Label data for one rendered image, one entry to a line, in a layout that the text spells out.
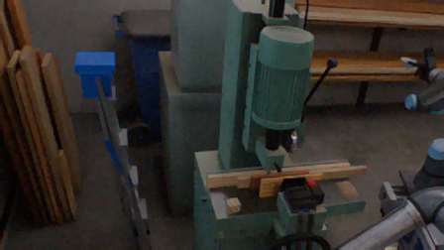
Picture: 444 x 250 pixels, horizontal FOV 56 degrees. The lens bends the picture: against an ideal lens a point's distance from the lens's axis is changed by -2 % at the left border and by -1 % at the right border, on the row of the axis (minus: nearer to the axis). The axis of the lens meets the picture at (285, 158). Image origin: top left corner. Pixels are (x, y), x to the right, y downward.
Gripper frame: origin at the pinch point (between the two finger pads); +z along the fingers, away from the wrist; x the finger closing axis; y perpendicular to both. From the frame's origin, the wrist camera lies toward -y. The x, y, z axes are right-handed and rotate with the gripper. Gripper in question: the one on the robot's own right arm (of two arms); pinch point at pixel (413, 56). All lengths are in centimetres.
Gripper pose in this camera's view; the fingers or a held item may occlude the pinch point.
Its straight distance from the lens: 235.6
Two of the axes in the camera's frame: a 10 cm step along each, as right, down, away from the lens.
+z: -3.1, -5.6, 7.7
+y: -0.1, 8.1, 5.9
